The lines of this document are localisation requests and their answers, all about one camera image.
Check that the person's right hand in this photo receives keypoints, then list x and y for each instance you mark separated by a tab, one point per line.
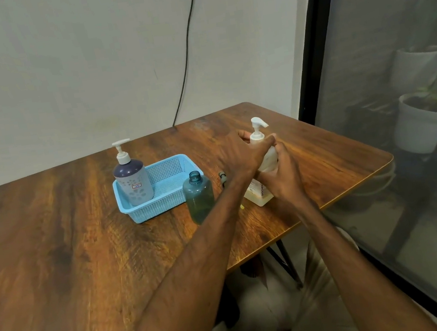
287	183

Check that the person's left hand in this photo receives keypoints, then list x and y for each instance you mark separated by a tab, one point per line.
237	156

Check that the person's left thumb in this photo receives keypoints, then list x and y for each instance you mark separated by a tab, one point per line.
268	145

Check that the person's right thumb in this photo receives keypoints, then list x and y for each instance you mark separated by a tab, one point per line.
265	178

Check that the white pump soap bottle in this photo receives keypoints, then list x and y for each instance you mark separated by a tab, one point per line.
257	196

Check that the person's left forearm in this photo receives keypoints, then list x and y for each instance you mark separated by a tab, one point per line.
195	282

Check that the person's right forearm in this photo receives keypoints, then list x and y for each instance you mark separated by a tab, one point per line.
359	273

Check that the small black bottle cap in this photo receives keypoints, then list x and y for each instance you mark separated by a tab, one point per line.
223	177

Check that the teal open plastic bottle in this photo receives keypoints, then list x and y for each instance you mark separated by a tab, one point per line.
199	199

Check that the black metal table leg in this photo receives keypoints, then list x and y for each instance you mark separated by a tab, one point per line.
288	263

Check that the light blue plastic basket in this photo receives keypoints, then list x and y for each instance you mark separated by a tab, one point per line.
171	183

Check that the light striped trousers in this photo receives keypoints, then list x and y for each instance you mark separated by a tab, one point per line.
322	275

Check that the purple pump bottle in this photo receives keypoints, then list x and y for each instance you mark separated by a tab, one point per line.
133	181

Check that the black framed glass door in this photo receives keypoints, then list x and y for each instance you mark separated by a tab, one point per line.
401	122

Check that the white plant pot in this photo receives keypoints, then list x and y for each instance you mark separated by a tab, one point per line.
418	67
418	125

